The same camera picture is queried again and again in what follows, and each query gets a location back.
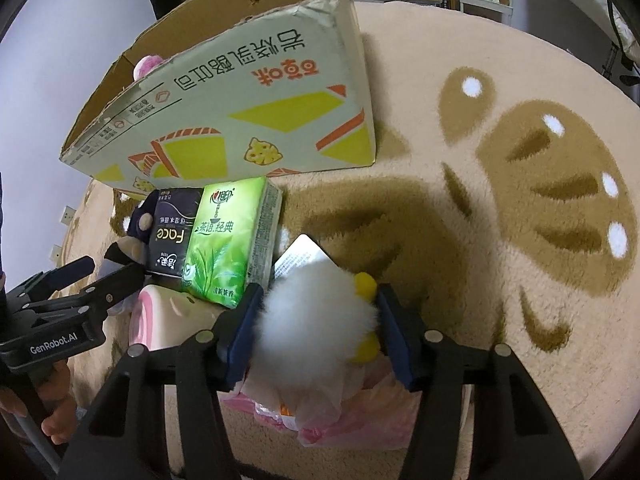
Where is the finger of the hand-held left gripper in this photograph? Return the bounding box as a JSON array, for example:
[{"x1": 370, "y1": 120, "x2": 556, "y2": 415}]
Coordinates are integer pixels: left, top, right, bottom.
[
  {"x1": 4, "y1": 255, "x2": 97, "y2": 305},
  {"x1": 30, "y1": 263, "x2": 148, "y2": 317}
]

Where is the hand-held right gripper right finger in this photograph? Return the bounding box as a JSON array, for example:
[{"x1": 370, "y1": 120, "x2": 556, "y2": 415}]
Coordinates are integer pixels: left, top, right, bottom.
[{"x1": 376, "y1": 284, "x2": 586, "y2": 480}]

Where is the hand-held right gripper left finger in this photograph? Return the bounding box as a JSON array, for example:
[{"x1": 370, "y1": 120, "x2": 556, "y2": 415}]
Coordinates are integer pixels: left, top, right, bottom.
[{"x1": 60, "y1": 284, "x2": 265, "y2": 480}]

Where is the dark purple plush toy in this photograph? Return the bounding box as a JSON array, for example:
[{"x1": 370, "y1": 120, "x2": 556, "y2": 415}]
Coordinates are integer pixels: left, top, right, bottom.
[{"x1": 102, "y1": 199, "x2": 157, "y2": 283}]

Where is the white fluffy plush toy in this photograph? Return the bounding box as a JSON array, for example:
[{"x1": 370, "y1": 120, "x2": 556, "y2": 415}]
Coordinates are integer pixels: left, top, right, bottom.
[{"x1": 247, "y1": 260, "x2": 394, "y2": 392}]

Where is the printed cardboard box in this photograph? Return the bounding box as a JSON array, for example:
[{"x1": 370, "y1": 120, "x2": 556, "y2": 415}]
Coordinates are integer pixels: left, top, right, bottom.
[{"x1": 60, "y1": 0, "x2": 377, "y2": 202}]

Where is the person's left hand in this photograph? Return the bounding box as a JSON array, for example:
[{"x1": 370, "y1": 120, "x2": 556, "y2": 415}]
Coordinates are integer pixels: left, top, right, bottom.
[{"x1": 37, "y1": 360, "x2": 82, "y2": 445}]

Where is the beige bear face rug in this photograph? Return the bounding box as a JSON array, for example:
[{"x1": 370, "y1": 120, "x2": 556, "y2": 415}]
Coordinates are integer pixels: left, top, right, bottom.
[{"x1": 65, "y1": 0, "x2": 640, "y2": 480}]

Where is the pink pig plush toy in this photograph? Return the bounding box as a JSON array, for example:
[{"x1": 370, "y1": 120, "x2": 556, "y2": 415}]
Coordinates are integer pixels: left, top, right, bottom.
[{"x1": 128, "y1": 284, "x2": 232, "y2": 354}]

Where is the black tissue pack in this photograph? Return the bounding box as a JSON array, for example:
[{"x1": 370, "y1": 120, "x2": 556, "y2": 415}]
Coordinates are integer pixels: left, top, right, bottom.
[{"x1": 144, "y1": 186, "x2": 206, "y2": 279}]

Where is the pink plastic bag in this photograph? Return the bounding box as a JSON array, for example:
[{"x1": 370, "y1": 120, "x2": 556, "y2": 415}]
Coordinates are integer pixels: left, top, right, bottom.
[{"x1": 222, "y1": 350, "x2": 419, "y2": 449}]

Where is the green tissue pack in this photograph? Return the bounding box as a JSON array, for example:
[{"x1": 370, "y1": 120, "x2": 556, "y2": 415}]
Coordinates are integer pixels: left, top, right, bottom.
[{"x1": 182, "y1": 176, "x2": 284, "y2": 310}]

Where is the white flat packet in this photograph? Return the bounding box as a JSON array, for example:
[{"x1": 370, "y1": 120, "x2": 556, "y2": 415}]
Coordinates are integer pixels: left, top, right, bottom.
[{"x1": 272, "y1": 234, "x2": 337, "y2": 282}]

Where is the pink white plush toy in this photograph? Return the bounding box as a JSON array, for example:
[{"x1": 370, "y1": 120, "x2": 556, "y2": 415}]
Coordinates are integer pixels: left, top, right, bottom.
[{"x1": 131, "y1": 54, "x2": 169, "y2": 83}]

